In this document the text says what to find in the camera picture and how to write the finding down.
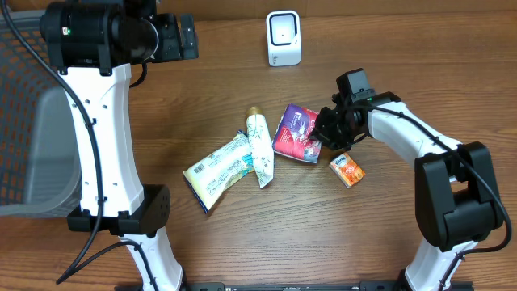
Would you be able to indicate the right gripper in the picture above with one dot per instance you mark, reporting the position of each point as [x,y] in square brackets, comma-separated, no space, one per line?
[322,135]

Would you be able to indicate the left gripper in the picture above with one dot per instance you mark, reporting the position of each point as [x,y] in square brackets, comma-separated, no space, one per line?
[175,51]

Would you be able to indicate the small orange tissue pack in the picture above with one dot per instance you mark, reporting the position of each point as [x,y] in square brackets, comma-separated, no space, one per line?
[347,170]

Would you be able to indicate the red purple pad package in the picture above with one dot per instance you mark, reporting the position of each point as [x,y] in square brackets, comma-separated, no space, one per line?
[292,135]

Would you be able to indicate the white tube with gold cap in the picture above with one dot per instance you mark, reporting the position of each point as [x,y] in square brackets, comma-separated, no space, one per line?
[260,146]

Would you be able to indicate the yellow white snack bag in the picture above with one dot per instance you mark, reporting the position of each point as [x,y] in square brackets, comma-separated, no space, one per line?
[218,171]

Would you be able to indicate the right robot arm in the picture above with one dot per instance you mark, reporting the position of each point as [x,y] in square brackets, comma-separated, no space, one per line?
[457,203]

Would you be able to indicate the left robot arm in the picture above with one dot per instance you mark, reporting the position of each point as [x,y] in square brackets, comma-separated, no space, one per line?
[92,47]

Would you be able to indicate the white barcode scanner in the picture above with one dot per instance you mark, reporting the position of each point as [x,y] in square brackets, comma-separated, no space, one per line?
[283,30]

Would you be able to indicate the grey plastic shopping basket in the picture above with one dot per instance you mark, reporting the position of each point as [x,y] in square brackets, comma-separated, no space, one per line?
[40,168]

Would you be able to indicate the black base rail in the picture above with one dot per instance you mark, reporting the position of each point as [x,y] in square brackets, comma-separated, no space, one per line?
[291,287]

